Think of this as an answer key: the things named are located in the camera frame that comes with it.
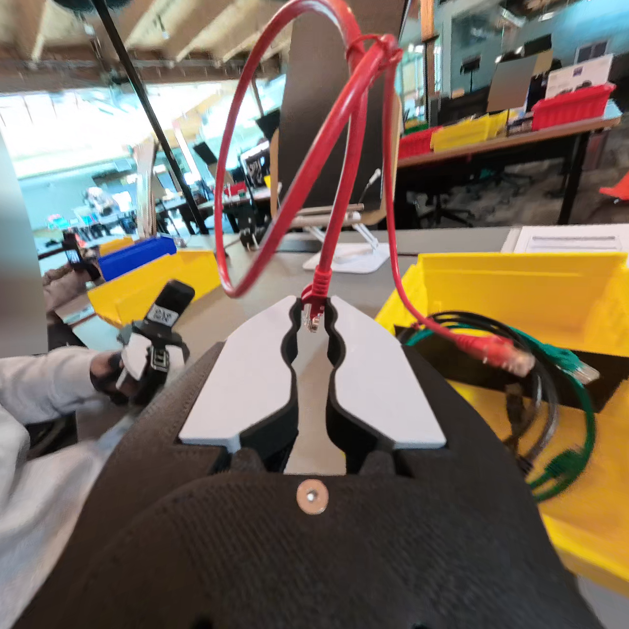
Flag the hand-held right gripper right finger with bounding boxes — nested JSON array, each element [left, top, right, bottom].
[[325, 295, 448, 451]]

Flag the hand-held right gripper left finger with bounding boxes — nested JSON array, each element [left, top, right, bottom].
[[178, 295, 300, 455]]

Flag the red ethernet cable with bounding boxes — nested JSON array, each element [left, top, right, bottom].
[[214, 0, 536, 380]]

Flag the black ethernet cable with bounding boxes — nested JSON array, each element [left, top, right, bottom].
[[398, 310, 562, 473]]

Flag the green ethernet cable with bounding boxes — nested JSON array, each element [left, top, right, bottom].
[[403, 324, 601, 503]]

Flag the person's left forearm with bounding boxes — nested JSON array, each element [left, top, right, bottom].
[[0, 346, 99, 424]]

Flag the person's left hand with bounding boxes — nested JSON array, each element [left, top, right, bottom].
[[90, 350, 144, 407]]

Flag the black bin divider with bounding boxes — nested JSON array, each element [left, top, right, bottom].
[[393, 324, 629, 414]]

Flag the blue plastic bin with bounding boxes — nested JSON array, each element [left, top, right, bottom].
[[98, 235, 178, 282]]

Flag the wooden background table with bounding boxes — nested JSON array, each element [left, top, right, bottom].
[[398, 115, 623, 228], [157, 184, 277, 233]]

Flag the black white marker board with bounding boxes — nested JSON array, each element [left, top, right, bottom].
[[243, 150, 272, 188]]

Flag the black pole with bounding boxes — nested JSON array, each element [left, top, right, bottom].
[[91, 0, 210, 237]]

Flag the person's grey jacket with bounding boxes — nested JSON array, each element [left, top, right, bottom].
[[0, 408, 129, 629]]

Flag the white paper sheets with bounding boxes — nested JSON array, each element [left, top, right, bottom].
[[501, 225, 629, 256]]

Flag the red plastic bin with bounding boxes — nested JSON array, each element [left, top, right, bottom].
[[532, 84, 617, 131], [399, 130, 436, 160]]

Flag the black panel on white stand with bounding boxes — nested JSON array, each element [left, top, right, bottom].
[[270, 0, 405, 274]]

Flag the orange traffic cone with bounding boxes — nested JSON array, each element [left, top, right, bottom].
[[599, 172, 629, 203]]

